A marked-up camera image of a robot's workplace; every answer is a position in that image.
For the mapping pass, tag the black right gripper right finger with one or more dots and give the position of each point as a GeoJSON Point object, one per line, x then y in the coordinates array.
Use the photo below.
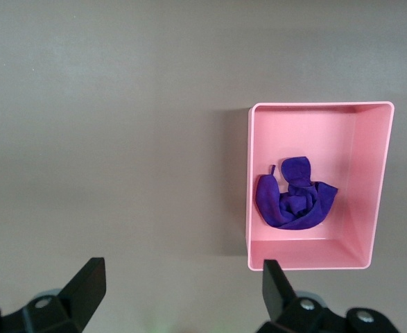
{"type": "Point", "coordinates": [279, 301]}

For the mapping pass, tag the pink plastic bin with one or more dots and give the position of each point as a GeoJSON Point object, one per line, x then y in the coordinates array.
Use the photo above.
{"type": "Point", "coordinates": [328, 138]}

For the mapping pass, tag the purple cloth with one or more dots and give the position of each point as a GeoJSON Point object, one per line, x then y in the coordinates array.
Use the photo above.
{"type": "Point", "coordinates": [293, 208]}

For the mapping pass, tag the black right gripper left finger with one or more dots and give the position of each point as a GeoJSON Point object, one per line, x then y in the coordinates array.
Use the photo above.
{"type": "Point", "coordinates": [83, 295]}

